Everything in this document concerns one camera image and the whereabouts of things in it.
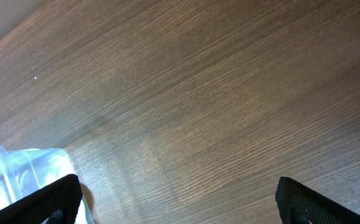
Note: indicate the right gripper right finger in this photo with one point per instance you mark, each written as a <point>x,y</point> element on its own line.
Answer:
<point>298,204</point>

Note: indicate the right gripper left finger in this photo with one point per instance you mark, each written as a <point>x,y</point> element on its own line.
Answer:
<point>57,202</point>

